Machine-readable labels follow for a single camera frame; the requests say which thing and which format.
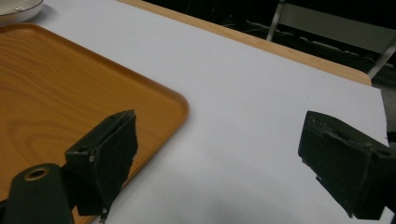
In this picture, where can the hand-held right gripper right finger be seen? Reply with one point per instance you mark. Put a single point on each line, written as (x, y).
(345, 165)

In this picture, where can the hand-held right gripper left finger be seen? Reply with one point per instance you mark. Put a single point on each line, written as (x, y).
(106, 158)

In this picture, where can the wooden tray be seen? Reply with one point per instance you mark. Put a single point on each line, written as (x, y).
(68, 99)

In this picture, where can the grey folding chair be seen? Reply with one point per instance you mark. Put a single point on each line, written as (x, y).
(330, 31)

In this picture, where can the white bowl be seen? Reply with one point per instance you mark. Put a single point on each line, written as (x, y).
(17, 9)

